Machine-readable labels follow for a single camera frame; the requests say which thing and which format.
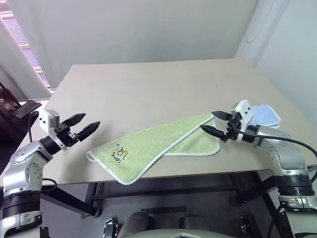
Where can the green towel with white trim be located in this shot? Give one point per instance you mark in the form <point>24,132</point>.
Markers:
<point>153,141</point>

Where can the blue cloth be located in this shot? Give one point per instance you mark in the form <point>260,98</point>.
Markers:
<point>265,114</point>

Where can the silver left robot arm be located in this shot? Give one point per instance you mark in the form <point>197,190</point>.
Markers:
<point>24,161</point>

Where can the dark rounded shape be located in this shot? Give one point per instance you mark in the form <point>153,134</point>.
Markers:
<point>137,224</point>
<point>195,226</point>

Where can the silver metal bracket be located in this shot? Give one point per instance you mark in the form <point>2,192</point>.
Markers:
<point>109,228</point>

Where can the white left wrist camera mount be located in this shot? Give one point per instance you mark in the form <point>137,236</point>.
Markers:
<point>45,121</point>

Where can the black flat device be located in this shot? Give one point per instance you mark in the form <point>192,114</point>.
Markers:
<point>26,109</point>

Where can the grey robot torso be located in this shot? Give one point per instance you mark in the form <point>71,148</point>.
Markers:
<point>183,234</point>

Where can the black flat base plate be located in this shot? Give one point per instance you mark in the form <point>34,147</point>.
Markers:
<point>163,209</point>

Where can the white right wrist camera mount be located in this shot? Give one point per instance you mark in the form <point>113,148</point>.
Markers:
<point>245,109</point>

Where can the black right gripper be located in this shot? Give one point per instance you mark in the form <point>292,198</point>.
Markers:
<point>234,129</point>

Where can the window with slatted blind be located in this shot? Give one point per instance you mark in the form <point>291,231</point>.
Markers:
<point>27,49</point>

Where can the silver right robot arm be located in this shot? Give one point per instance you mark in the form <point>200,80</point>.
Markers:
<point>284,153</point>

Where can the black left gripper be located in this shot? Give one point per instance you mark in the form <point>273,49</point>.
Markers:
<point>65,135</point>

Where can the black metal table frame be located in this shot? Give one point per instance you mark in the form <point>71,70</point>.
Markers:
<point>161,192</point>

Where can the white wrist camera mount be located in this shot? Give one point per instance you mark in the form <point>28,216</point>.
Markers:
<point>245,109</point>
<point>45,121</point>

